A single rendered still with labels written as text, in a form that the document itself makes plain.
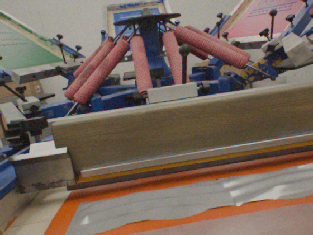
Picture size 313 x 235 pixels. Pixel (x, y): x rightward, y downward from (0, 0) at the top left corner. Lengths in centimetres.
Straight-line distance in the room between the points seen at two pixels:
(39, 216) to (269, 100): 33
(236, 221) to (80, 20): 439
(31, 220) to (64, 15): 433
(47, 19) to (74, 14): 42
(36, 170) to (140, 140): 14
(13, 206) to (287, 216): 30
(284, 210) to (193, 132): 14
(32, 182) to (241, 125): 29
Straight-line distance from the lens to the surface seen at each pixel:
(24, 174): 36
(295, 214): 28
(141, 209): 29
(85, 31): 451
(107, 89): 130
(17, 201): 37
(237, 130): 36
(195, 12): 460
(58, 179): 35
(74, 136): 34
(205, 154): 34
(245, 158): 39
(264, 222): 26
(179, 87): 62
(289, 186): 32
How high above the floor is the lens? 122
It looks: 19 degrees down
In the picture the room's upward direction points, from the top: 8 degrees counter-clockwise
